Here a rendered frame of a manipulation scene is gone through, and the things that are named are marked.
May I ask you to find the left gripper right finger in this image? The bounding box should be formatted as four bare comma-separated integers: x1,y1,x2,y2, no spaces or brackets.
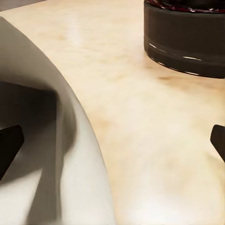
210,124,225,162

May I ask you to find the electric kettle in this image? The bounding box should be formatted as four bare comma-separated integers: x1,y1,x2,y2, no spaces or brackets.
144,0,225,78

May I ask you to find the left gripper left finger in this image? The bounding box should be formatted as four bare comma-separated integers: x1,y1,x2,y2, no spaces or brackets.
0,125,24,181

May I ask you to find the paper coffee filter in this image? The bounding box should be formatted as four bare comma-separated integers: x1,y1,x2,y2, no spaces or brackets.
0,15,116,225

